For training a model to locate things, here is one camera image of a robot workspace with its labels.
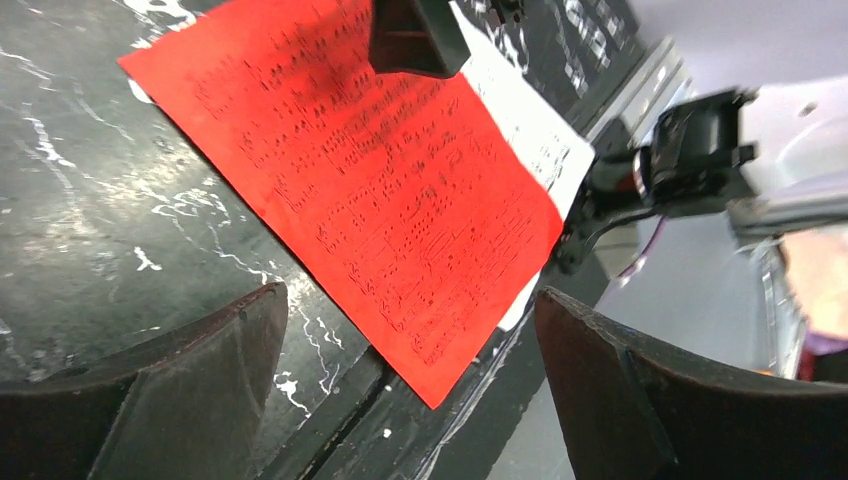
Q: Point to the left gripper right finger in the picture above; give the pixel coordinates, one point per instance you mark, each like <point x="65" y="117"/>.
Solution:
<point x="631" y="406"/>

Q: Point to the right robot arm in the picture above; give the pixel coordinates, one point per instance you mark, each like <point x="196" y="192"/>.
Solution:
<point x="574" y="75"/>

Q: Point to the red sheet music page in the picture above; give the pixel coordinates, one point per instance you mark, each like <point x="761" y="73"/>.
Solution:
<point x="397" y="192"/>

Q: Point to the white sheet music page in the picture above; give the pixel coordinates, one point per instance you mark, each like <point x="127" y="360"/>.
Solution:
<point x="530" y="146"/>

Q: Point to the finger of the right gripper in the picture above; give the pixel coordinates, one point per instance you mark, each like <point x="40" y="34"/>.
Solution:
<point x="420" y="37"/>

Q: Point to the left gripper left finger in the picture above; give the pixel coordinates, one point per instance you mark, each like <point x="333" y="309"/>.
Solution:
<point x="187" y="404"/>

